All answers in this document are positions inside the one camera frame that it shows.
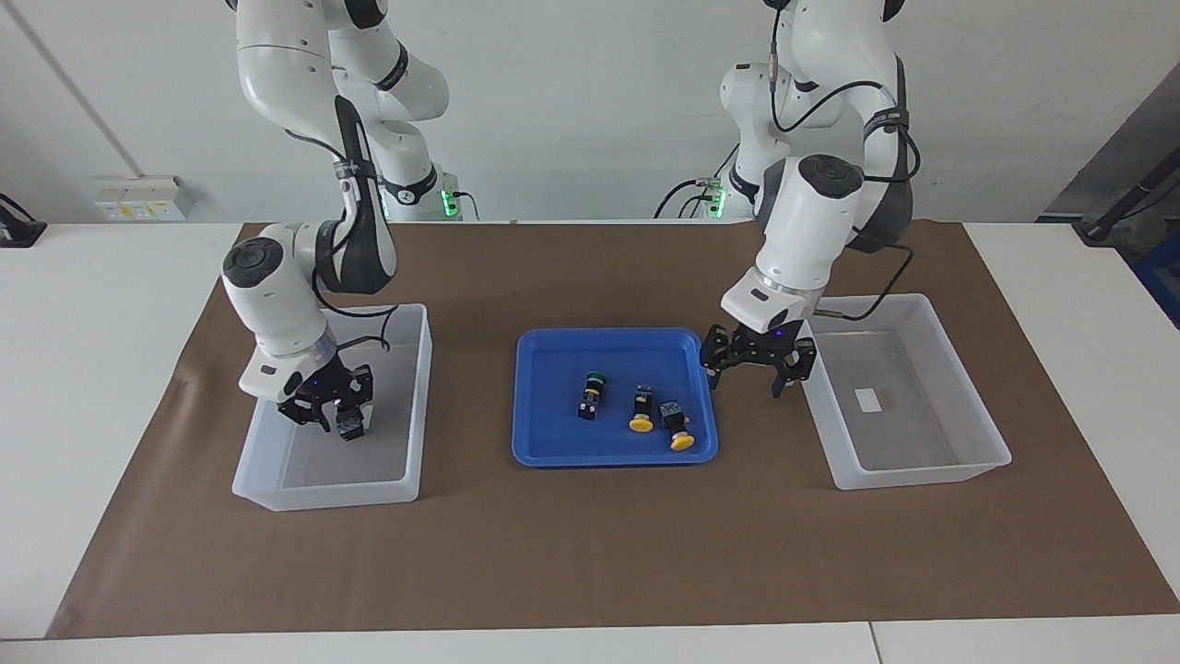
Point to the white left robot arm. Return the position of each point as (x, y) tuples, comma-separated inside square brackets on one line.
[(811, 221)]

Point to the grey metal panel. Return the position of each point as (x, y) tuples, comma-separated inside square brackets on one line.
[(1134, 138)]

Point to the yellow push button switch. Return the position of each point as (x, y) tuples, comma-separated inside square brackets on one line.
[(642, 406), (673, 415)]

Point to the white paper label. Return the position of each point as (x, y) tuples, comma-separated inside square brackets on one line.
[(867, 399)]

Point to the green push button switch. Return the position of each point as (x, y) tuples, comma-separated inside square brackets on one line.
[(350, 426), (588, 406)]

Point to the blue crate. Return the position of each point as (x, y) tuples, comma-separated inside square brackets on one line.
[(1163, 277)]

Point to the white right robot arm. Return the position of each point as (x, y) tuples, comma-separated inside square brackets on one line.
[(277, 304)]

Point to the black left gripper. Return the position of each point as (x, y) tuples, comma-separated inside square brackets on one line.
[(761, 346)]

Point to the black device on table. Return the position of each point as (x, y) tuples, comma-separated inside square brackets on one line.
[(14, 231)]

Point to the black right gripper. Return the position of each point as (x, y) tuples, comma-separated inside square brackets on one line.
[(327, 385)]

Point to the black stand pole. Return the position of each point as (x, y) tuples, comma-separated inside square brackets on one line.
[(1106, 221)]

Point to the brown paper table mat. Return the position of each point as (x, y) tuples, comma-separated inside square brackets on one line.
[(590, 553)]

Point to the blue plastic tray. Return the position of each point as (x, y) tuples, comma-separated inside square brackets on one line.
[(553, 443)]

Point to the white wall conduit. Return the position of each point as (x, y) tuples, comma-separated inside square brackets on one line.
[(64, 67)]

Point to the translucent white plastic box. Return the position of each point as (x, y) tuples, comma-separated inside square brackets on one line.
[(922, 475), (267, 498)]

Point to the white wall socket strip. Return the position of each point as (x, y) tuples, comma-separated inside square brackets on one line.
[(138, 210)]

